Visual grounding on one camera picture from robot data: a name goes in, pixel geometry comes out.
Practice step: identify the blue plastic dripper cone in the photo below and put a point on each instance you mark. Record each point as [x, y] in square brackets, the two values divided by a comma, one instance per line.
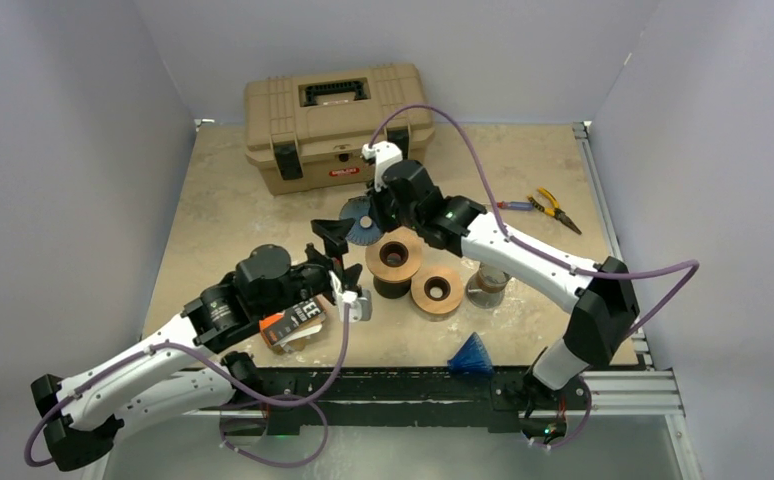
[364, 231]

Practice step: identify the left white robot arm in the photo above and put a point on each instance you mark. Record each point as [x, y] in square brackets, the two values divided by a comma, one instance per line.
[190, 362]

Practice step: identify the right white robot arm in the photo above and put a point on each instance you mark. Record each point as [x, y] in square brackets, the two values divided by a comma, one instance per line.
[598, 297]

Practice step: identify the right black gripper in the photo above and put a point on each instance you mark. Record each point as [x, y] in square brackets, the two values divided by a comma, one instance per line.
[386, 223]

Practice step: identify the yellow black pliers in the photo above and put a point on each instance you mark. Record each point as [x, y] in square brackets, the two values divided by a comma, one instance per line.
[553, 210]

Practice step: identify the tan plastic toolbox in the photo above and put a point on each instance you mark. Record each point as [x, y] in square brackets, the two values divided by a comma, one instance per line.
[306, 132]

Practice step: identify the blue red screwdriver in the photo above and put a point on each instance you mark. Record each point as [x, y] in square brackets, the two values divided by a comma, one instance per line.
[515, 205]

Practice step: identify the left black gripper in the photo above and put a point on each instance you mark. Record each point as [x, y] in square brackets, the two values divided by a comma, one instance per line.
[333, 234]

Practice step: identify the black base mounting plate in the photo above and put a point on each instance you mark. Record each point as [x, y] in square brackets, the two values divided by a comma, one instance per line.
[505, 402]

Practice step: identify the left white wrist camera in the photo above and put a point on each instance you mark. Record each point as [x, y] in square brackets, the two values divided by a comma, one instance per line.
[352, 305]

